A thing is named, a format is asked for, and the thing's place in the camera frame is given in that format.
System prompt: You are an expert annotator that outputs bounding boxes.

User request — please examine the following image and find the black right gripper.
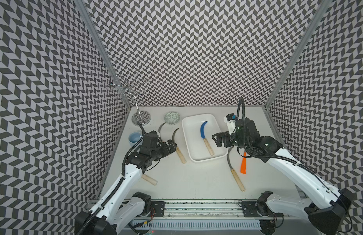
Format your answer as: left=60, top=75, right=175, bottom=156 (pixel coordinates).
left=212, top=130, right=250, bottom=150

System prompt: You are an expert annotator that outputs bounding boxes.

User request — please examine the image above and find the blue blade wooden handle sickle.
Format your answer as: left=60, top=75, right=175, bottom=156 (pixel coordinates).
left=200, top=121, right=215, bottom=156

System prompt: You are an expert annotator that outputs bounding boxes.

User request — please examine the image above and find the white plastic storage box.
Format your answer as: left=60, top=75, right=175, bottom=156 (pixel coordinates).
left=181, top=114, right=228, bottom=163

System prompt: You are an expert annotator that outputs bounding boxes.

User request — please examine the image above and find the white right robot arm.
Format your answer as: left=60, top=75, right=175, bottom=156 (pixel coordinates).
left=212, top=98, right=356, bottom=235

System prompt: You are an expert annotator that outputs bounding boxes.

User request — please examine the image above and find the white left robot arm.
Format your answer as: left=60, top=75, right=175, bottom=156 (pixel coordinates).
left=74, top=130, right=177, bottom=235

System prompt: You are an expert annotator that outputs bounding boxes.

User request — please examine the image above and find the green patterned ceramic bowl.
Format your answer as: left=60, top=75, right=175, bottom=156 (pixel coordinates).
left=164, top=111, right=180, bottom=125

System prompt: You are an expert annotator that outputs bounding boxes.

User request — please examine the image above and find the light blue plastic cup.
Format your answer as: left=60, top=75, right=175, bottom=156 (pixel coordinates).
left=128, top=132, right=142, bottom=146

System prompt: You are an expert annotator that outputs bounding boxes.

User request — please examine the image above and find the chrome mug tree stand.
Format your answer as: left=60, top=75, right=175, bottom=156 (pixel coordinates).
left=109, top=73, right=151, bottom=126

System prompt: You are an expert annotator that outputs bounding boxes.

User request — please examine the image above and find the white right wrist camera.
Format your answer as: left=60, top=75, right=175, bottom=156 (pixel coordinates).
left=225, top=113, right=236, bottom=134

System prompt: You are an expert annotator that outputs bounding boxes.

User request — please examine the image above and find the orange handle small sickle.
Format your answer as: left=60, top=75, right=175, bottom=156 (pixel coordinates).
left=240, top=152, right=247, bottom=174

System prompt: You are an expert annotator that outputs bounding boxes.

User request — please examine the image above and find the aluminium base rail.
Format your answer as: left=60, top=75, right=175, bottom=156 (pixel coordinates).
left=84, top=199, right=326, bottom=221

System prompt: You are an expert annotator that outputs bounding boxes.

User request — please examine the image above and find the aluminium left corner post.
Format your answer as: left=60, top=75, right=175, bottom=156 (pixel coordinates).
left=74, top=0, right=131, bottom=109

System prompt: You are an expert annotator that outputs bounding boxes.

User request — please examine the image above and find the aluminium corner post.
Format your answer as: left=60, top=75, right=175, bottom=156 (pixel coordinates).
left=74, top=0, right=131, bottom=109
left=265, top=0, right=333, bottom=110

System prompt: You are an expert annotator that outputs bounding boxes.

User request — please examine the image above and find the aluminium right corner post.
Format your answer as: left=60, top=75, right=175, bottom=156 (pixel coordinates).
left=265, top=0, right=333, bottom=110

